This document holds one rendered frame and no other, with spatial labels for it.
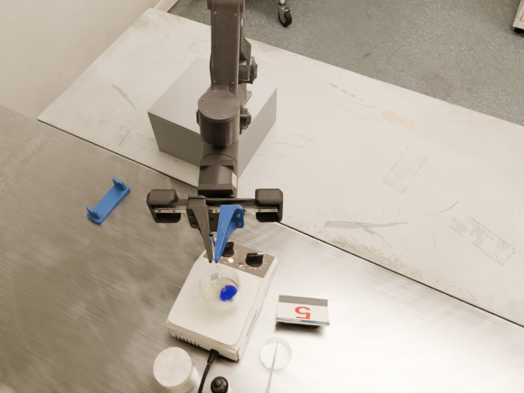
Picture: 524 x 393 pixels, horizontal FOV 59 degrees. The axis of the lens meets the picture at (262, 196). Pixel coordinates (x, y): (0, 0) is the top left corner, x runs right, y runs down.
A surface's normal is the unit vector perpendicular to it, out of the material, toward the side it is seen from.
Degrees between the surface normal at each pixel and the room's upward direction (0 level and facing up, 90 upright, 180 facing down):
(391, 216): 0
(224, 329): 0
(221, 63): 73
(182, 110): 4
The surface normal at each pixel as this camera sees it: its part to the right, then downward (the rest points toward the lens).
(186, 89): 0.06, -0.57
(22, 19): 0.90, 0.37
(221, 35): -0.02, 0.64
